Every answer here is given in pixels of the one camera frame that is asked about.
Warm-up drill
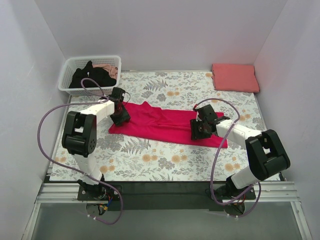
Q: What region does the magenta t shirt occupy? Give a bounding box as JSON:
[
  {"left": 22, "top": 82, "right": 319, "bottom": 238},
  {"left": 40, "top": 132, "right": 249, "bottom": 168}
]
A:
[{"left": 108, "top": 101, "right": 222, "bottom": 148}]

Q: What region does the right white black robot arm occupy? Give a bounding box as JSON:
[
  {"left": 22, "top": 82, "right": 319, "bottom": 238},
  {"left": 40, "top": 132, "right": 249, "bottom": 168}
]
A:
[{"left": 190, "top": 104, "right": 291, "bottom": 199}]

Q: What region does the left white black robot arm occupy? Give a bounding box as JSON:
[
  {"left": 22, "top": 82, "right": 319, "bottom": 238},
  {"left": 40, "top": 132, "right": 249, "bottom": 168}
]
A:
[{"left": 61, "top": 87, "right": 131, "bottom": 200}]

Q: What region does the floral patterned table mat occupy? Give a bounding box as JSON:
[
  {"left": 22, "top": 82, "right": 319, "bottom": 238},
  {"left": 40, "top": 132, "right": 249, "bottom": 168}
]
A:
[{"left": 49, "top": 71, "right": 285, "bottom": 182}]

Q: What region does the light pink t shirt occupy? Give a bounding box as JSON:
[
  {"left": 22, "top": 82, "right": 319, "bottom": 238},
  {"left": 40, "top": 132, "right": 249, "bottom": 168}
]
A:
[{"left": 92, "top": 63, "right": 118, "bottom": 79}]

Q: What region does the black t shirt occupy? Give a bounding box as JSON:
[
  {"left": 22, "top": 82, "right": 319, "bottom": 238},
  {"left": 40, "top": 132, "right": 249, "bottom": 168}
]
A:
[{"left": 69, "top": 61, "right": 117, "bottom": 89}]

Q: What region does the folded salmon t shirt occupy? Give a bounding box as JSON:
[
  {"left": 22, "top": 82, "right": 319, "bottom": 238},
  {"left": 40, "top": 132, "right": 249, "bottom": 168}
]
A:
[{"left": 212, "top": 63, "right": 260, "bottom": 93}]

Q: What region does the white plastic laundry basket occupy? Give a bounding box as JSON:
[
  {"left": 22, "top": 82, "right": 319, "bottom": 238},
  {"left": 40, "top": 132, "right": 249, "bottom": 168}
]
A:
[{"left": 58, "top": 55, "right": 122, "bottom": 96}]

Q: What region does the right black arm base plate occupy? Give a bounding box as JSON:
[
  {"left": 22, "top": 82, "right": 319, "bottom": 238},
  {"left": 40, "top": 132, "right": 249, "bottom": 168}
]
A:
[{"left": 213, "top": 184, "right": 256, "bottom": 201}]

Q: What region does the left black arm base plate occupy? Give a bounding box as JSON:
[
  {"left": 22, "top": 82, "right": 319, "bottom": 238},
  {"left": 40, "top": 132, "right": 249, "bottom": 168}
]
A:
[{"left": 77, "top": 185, "right": 120, "bottom": 201}]

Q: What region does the aluminium frame rail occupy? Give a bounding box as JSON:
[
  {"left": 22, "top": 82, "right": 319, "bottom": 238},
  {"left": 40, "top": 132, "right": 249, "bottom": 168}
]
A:
[{"left": 23, "top": 181, "right": 312, "bottom": 240}]

